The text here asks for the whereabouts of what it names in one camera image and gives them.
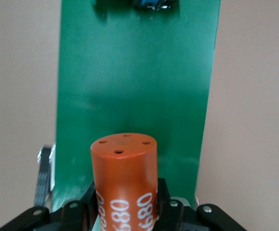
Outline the orange cylinder white print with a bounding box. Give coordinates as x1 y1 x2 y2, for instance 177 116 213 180
90 131 159 231

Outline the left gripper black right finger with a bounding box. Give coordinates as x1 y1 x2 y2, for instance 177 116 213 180
153 178 248 231

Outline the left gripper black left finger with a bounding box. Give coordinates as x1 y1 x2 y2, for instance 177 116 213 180
0 179 99 231

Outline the green conveyor belt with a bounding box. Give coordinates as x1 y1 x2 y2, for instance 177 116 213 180
35 0 221 217

